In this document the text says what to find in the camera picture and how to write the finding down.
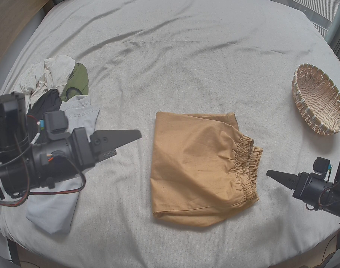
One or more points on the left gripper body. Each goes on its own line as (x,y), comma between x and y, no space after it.
(80,149)

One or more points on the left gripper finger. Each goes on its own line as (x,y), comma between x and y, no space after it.
(107,154)
(114,138)

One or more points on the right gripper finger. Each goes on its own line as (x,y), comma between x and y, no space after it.
(285,179)

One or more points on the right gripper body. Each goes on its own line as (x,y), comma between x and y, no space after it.
(312,188)

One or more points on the tan shorts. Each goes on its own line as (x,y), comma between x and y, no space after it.
(192,163)

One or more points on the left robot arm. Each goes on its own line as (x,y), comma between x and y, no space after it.
(8,116)

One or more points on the black garment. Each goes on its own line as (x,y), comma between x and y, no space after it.
(48,102)

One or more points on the green garment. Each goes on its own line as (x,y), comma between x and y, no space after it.
(79,79)

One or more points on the pale grey garment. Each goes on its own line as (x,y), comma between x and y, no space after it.
(52,213)

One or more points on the white garment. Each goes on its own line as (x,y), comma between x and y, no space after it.
(44,77)

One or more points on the round woven basket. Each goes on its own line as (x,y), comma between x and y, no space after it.
(317,99)

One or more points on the bed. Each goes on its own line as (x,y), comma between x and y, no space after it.
(172,52)

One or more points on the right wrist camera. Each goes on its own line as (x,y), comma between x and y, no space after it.
(320,165)

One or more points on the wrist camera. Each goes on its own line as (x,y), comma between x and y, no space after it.
(55,121)
(320,165)

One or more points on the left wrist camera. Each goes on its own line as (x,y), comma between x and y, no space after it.
(55,121)

